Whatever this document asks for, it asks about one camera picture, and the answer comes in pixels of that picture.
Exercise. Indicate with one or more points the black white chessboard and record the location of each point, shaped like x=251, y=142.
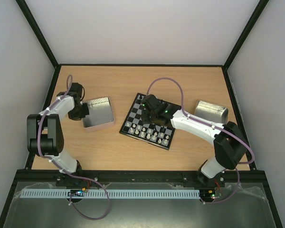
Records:
x=134, y=116

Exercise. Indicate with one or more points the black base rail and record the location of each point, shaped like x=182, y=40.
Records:
x=184, y=178

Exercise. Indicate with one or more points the right metal tray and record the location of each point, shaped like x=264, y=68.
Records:
x=211, y=112

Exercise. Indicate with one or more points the metal tray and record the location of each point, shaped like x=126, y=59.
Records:
x=211, y=112
x=100, y=116

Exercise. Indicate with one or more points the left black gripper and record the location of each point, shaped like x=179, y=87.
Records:
x=72, y=116

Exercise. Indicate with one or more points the light blue cable duct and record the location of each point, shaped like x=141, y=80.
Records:
x=112, y=194

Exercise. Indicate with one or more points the left metal tray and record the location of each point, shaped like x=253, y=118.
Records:
x=100, y=116

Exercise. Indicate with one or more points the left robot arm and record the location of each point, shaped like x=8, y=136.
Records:
x=44, y=131

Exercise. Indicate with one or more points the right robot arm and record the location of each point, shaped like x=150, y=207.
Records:
x=227, y=138

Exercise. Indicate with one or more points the black metal frame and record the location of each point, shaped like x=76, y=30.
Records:
x=253, y=175

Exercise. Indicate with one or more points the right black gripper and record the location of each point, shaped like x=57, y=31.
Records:
x=149, y=116

